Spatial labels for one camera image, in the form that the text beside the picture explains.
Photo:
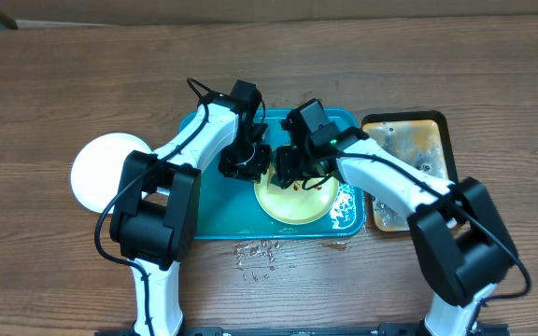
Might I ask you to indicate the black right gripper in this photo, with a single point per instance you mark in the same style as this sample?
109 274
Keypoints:
289 170

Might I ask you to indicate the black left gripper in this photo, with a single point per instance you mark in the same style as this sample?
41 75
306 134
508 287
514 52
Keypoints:
252 173

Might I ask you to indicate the yellow plate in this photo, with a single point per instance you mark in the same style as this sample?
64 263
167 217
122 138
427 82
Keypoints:
295 205

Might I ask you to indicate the white plate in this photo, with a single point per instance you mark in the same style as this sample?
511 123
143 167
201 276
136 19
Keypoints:
96 170

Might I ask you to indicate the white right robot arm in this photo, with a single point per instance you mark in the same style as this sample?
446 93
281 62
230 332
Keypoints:
463 248

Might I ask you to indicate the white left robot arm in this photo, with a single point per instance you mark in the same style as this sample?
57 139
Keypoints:
154 214

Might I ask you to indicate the teal plastic tray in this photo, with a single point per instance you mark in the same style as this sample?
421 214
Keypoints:
229 210

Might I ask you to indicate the black baking tray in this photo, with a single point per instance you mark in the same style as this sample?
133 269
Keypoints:
419 138

